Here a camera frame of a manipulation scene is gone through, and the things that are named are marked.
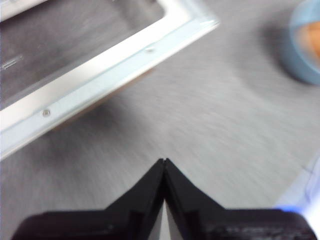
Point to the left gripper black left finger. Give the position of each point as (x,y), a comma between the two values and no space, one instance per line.
(100,225)

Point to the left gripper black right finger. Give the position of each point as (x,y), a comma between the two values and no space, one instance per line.
(225,225)

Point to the glass-window oven door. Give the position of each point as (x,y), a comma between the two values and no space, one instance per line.
(112,75)

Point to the blue bowl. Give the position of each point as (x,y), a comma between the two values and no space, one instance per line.
(295,60)

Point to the brown potato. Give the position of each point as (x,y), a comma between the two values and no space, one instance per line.
(312,40)

